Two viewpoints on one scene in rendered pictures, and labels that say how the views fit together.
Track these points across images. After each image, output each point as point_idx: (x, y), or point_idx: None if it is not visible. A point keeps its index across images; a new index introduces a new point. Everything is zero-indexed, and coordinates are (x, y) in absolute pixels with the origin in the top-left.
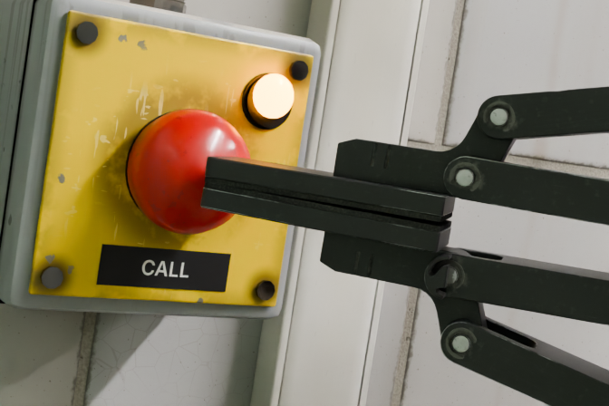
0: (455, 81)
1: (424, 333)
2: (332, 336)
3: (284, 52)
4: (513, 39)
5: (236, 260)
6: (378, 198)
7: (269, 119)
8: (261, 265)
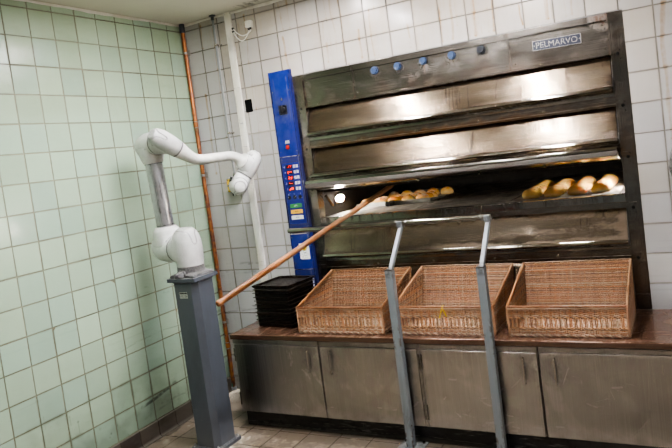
0: (257, 174)
1: (260, 191)
2: (251, 192)
3: None
4: (260, 170)
5: None
6: (228, 185)
7: None
8: None
